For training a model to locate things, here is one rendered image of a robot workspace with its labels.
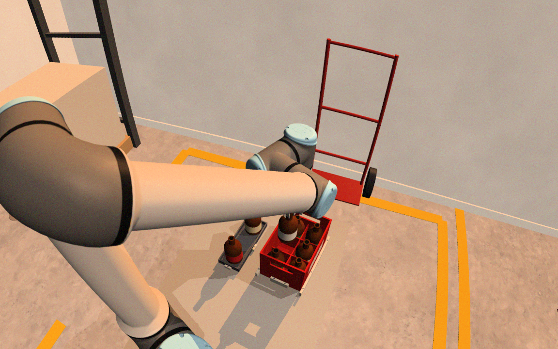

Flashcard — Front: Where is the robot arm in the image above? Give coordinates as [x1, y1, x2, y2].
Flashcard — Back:
[0, 96, 337, 349]

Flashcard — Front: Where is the brown bottle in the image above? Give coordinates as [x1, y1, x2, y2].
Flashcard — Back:
[224, 236, 243, 264]
[244, 218, 262, 235]
[305, 223, 323, 245]
[295, 239, 314, 262]
[287, 257, 307, 273]
[278, 213, 298, 243]
[295, 215, 305, 238]
[267, 248, 285, 268]

